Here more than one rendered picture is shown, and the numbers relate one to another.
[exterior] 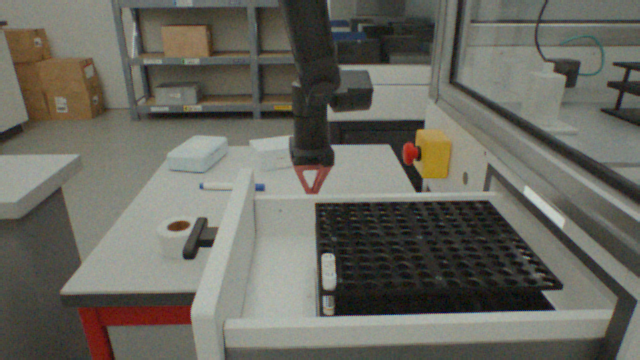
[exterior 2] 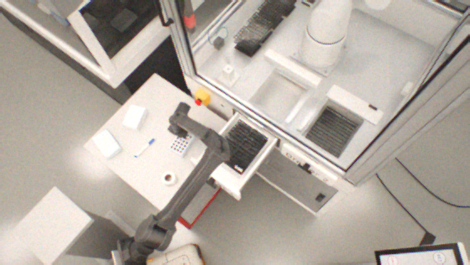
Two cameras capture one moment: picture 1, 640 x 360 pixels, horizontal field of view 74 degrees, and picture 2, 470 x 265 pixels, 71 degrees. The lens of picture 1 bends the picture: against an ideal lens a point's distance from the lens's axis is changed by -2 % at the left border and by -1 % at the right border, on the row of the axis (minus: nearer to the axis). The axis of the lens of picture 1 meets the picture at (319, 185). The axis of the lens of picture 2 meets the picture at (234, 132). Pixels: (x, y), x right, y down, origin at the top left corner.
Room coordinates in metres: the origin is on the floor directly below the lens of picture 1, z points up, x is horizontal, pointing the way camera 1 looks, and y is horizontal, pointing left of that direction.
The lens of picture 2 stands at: (0.01, 0.32, 2.41)
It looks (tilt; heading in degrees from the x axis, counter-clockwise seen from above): 66 degrees down; 314
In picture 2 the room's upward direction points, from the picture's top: 6 degrees counter-clockwise
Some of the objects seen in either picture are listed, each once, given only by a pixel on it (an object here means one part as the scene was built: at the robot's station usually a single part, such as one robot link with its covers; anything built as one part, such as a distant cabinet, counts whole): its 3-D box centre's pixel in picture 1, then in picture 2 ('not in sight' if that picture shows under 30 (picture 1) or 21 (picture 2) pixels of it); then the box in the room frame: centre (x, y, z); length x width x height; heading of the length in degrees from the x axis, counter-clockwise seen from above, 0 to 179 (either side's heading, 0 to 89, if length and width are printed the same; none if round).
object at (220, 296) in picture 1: (235, 261); (215, 179); (0.40, 0.09, 0.87); 0.29 x 0.02 x 0.11; 2
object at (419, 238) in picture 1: (416, 261); (240, 147); (0.40, -0.11, 0.87); 0.22 x 0.18 x 0.06; 92
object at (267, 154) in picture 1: (280, 152); (134, 117); (0.99, 0.09, 0.79); 0.13 x 0.09 x 0.05; 112
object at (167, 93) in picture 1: (178, 93); not in sight; (4.28, 1.39, 0.22); 0.40 x 0.30 x 0.17; 92
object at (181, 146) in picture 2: not in sight; (181, 142); (0.68, 0.04, 0.78); 0.12 x 0.08 x 0.04; 100
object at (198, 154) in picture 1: (199, 152); (107, 143); (1.00, 0.29, 0.78); 0.15 x 0.10 x 0.04; 169
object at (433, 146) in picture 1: (429, 153); (202, 97); (0.74, -0.20, 0.88); 0.07 x 0.05 x 0.07; 2
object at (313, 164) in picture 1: (310, 171); not in sight; (0.71, 0.01, 0.85); 0.07 x 0.07 x 0.09; 10
